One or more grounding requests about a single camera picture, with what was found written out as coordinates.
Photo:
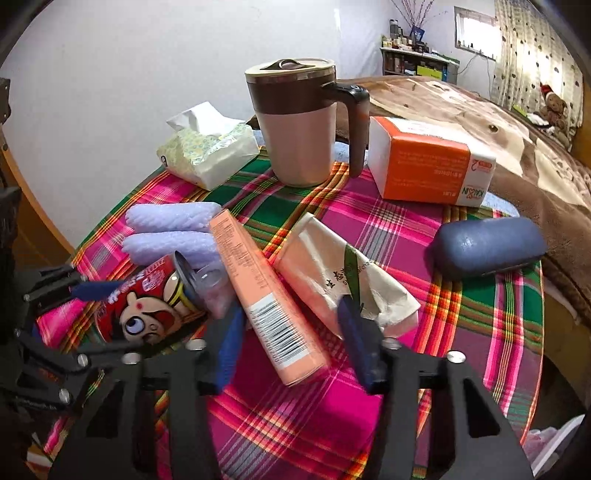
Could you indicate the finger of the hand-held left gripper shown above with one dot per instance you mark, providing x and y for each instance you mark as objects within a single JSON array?
[
  {"x": 99, "y": 290},
  {"x": 51, "y": 357}
]

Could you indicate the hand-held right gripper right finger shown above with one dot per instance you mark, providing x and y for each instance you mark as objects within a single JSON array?
[{"x": 358, "y": 346}]

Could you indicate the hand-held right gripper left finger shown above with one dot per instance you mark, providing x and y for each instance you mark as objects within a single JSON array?
[{"x": 228, "y": 346}]

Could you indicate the red cartoon can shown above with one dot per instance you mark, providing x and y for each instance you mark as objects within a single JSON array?
[{"x": 147, "y": 304}]

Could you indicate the peach carton box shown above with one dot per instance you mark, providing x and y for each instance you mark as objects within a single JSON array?
[{"x": 258, "y": 286}]

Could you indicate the beige paper tissue pack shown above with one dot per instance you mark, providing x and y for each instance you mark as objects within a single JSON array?
[{"x": 318, "y": 267}]

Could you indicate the plaid tablecloth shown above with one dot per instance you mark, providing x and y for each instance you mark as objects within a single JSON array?
[{"x": 323, "y": 415}]

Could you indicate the blue glasses case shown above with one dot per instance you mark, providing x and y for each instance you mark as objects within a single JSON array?
[{"x": 489, "y": 244}]

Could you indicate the orange white box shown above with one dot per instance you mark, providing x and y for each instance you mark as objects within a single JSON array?
[{"x": 425, "y": 166}]

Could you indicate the brown travel mug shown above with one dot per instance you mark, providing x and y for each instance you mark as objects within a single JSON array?
[{"x": 295, "y": 134}]

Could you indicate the brown blanket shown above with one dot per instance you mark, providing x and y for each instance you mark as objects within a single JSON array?
[{"x": 531, "y": 161}]

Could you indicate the green box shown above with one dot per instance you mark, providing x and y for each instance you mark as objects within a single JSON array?
[{"x": 431, "y": 73}]

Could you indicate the shelf cabinet with bottles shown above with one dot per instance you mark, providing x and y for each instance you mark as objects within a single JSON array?
[{"x": 406, "y": 60}]

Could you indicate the brown teddy bear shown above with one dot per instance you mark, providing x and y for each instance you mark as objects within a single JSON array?
[{"x": 554, "y": 113}]

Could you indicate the vase of branches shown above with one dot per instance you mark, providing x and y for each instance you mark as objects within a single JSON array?
[{"x": 415, "y": 14}]

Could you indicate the small window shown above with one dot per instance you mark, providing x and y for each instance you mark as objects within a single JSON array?
[{"x": 475, "y": 30}]

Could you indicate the heart print curtain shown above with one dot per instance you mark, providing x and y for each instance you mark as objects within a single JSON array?
[{"x": 535, "y": 55}]

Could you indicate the curved wooden rail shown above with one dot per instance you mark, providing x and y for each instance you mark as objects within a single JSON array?
[{"x": 37, "y": 203}]

